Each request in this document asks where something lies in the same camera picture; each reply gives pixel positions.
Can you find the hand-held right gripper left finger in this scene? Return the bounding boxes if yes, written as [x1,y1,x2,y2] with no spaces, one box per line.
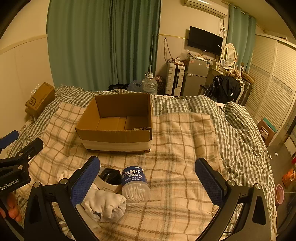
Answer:
[23,156,101,241]

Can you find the white cloth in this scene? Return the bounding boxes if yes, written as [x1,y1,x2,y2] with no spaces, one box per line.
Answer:
[57,170,127,223]

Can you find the small box with teal lid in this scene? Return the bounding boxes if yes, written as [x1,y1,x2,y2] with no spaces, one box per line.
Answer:
[257,118,277,147]

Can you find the brown patterned suitcase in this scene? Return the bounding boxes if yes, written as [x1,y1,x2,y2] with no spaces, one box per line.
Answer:
[237,72,254,106]

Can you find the person's left hand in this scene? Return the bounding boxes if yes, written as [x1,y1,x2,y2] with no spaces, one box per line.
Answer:
[0,193,22,222]

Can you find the thin white pole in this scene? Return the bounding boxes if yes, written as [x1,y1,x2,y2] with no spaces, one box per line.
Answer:
[149,32,154,75]

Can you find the dark patterned bag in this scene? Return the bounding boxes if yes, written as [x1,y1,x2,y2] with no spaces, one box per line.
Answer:
[155,75,166,94]

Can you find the oval white mirror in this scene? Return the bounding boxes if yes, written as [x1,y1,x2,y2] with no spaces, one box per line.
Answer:
[221,43,238,68]

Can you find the hanging wall cables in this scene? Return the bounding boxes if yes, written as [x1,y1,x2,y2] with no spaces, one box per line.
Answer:
[163,37,173,62]

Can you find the cream plaid blanket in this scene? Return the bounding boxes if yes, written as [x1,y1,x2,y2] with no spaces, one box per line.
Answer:
[18,102,232,241]

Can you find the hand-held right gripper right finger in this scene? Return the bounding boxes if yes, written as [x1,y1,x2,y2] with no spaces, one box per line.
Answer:
[195,158,278,241]

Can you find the black wall television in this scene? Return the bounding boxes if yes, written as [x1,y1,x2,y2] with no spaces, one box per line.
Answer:
[187,26,223,56]

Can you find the green curtain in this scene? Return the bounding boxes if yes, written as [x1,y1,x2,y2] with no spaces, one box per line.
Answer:
[110,0,162,86]
[47,0,114,90]
[227,5,257,70]

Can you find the black cup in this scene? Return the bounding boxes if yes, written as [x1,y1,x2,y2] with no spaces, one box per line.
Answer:
[99,167,122,186]

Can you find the white tape roll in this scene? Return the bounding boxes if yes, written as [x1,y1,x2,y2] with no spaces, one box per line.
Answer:
[94,174,121,193]

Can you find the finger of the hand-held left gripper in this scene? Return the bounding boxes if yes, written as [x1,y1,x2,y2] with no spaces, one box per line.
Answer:
[0,138,44,168]
[0,130,19,150]

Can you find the clear plastic bag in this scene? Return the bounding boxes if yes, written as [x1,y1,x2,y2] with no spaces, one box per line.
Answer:
[177,51,190,62]

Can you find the large clear water jug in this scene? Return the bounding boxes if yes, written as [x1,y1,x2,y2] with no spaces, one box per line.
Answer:
[142,73,158,95]

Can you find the white slatted wardrobe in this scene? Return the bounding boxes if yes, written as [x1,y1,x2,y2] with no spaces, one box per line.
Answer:
[242,32,296,142]

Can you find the white suitcase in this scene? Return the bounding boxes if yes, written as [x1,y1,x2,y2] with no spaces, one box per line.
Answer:
[165,61,186,96]

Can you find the cardboard box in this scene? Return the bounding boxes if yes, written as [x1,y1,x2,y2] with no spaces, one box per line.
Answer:
[75,93,153,154]

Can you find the pink basin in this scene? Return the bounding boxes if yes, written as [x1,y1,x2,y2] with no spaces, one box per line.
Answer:
[275,184,285,205]

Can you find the dressing table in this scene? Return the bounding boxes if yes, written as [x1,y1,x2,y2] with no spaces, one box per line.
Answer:
[207,66,226,86]

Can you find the white air conditioner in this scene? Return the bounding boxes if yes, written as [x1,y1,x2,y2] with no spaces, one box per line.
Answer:
[184,0,228,18]

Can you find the crushed clear plastic jug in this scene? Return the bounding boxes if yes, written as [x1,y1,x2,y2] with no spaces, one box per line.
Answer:
[128,80,142,92]

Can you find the patterned scarf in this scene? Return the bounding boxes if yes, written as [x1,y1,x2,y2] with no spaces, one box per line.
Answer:
[226,69,243,80]

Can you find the orange bag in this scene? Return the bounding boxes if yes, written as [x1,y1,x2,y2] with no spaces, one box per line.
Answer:
[282,168,296,189]

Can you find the brown shipping box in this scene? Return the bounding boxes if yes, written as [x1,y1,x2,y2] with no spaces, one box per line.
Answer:
[25,82,55,117]

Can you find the black jacket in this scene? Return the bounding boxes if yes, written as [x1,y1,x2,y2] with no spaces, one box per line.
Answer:
[205,75,241,103]

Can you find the silver small fridge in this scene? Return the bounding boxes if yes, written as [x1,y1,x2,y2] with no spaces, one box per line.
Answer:
[183,57,212,96]

